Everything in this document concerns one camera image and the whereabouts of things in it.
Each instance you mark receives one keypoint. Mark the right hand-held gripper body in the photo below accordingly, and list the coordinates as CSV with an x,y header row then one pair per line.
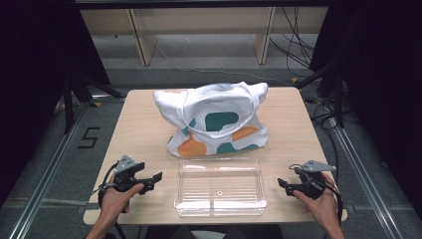
x,y
312,184

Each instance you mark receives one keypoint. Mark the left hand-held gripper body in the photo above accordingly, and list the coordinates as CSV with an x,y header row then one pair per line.
x,y
125,174

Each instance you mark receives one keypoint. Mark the clear plastic tray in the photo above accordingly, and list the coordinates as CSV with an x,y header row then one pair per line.
x,y
220,192

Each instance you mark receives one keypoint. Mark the white patterned tote bag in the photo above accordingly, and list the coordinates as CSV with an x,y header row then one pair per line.
x,y
215,109

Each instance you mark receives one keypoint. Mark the person's right hand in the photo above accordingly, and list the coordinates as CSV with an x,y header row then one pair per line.
x,y
323,207

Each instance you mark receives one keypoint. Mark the person's left hand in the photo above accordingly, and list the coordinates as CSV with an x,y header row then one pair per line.
x,y
114,202

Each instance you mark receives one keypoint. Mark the yellow tape piece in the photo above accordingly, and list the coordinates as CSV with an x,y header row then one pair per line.
x,y
97,104
294,80

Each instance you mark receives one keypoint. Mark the black metal stand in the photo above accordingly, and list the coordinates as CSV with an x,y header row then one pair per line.
x,y
338,99
68,106

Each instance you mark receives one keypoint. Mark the dark curtain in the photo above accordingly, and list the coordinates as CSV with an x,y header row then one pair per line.
x,y
381,83
33,83

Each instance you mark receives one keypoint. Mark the light wooden bench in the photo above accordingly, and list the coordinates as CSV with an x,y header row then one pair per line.
x,y
146,43

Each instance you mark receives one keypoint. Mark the metal floor rail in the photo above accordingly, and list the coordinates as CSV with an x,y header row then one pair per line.
x,y
43,186
365,182

